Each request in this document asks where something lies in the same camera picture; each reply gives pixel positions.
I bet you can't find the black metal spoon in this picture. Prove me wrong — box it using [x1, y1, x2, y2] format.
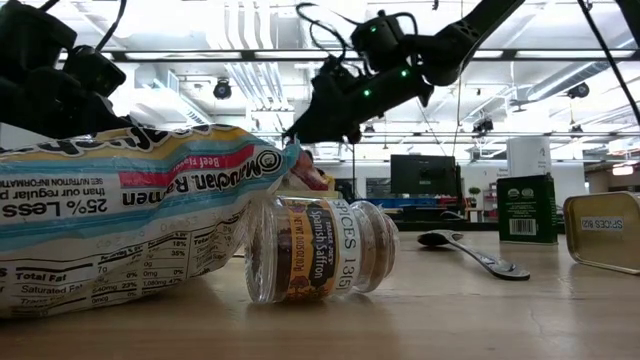
[417, 229, 531, 282]

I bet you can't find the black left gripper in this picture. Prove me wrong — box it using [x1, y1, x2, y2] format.
[0, 44, 137, 140]

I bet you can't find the black table frame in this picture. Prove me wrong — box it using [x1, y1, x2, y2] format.
[394, 220, 566, 234]

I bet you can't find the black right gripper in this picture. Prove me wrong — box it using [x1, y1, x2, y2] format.
[282, 67, 435, 146]

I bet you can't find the small saffron glass jar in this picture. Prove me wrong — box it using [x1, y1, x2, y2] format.
[243, 194, 401, 305]

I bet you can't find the ramen noodle packet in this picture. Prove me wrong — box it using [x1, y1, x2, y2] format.
[0, 124, 301, 321]

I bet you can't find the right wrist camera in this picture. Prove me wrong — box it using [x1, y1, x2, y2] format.
[312, 54, 361, 101]

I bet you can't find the white pillar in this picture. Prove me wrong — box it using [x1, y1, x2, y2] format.
[506, 135, 553, 179]

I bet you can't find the patterned red spice tin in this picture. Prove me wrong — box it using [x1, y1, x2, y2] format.
[563, 191, 640, 276]

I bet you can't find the red snack packet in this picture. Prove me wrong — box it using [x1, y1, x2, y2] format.
[291, 148, 332, 192]

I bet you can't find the dark green tin box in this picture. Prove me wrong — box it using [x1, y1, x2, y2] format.
[496, 173, 559, 246]

